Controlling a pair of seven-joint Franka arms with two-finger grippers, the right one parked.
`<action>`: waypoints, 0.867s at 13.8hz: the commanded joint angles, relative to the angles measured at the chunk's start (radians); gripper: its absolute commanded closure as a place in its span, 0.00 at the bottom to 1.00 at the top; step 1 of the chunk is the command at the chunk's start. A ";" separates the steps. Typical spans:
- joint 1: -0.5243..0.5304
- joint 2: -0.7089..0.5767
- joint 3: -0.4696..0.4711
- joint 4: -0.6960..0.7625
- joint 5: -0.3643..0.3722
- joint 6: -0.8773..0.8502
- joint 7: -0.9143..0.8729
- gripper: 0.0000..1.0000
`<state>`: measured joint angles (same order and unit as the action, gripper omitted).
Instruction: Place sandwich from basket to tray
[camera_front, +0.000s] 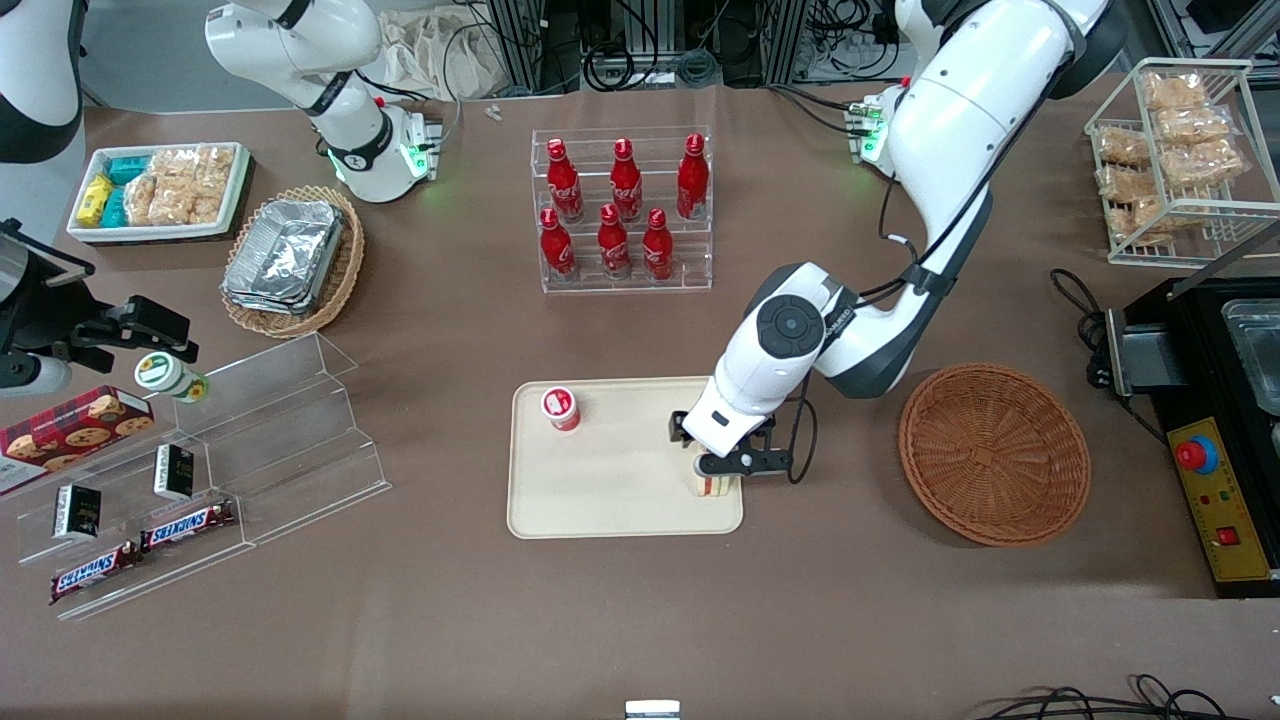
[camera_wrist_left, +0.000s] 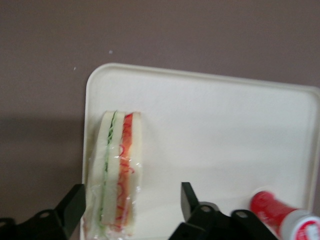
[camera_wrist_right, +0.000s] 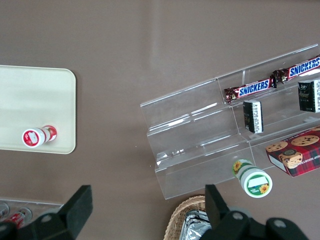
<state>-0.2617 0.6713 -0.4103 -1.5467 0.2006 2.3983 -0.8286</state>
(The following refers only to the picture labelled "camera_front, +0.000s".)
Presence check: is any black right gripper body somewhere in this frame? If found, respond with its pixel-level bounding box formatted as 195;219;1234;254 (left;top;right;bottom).
0;222;98;359

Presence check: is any beige plastic tray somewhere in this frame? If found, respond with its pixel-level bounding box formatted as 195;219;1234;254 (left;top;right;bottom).
507;377;745;540

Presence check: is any aluminium foil tray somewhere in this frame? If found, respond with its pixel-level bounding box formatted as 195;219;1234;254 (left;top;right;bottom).
222;200;346;306
224;282;319;317

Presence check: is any light wicker basket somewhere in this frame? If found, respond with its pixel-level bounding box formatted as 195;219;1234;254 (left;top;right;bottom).
220;185;366;341

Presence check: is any brown wicker basket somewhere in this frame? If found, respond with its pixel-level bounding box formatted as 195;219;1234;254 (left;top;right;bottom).
898;363;1092;547

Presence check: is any green sunflower yogurt cup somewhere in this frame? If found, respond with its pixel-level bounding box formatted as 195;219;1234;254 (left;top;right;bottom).
135;352;211;405

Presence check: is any red tartan cookie box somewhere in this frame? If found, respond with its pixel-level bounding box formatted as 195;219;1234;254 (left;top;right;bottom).
0;385;156;498

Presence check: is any yellow snack packet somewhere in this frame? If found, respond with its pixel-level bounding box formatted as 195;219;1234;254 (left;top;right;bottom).
78;175;113;229

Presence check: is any red white yogurt cup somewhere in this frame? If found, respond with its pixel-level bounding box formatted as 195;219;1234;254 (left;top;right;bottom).
541;386;582;432

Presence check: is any white plastic snack bin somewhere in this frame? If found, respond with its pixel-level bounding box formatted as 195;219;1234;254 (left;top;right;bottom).
65;142;251;244

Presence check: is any small black white box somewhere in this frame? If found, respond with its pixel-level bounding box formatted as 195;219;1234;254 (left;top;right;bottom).
52;484;103;543
153;444;197;502

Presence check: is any clear acrylic stepped display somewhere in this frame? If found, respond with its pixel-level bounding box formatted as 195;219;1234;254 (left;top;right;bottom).
15;332;393;623

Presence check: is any clear acrylic bottle rack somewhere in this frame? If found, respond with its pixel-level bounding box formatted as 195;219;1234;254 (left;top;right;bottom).
530;127;714;294

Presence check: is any red cola bottle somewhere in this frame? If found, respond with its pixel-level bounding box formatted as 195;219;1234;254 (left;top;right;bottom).
609;138;644;223
539;207;578;281
676;133;710;221
641;207;675;282
597;203;633;279
545;138;584;223

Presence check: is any Snickers chocolate bar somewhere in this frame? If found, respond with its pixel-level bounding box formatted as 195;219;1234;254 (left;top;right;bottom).
140;498;238;553
50;543;141;605

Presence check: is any white cloth bag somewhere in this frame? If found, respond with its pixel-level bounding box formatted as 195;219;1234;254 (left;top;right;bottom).
375;8;501;101

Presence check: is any black countertop appliance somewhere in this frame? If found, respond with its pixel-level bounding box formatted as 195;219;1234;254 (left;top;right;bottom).
1120;275;1280;431

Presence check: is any black yellow control box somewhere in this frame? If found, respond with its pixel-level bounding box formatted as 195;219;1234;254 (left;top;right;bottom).
1165;415;1280;599

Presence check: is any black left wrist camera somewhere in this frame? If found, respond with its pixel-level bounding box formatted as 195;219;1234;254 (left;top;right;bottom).
697;450;794;480

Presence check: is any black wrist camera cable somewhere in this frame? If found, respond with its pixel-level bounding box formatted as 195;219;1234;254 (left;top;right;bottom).
783;130;1001;484

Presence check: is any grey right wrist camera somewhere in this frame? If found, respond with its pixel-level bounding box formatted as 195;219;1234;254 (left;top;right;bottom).
0;355;73;398

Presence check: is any black power cable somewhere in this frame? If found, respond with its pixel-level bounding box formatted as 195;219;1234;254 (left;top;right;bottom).
1050;268;1169;443

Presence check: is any black cable bundle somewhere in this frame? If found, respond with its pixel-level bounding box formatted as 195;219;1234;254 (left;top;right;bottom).
582;30;721;93

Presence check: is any black floor cable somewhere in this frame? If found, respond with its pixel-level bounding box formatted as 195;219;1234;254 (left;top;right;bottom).
975;672;1280;720

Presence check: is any white wire rack basket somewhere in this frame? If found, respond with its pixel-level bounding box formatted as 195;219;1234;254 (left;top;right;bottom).
1085;58;1280;267

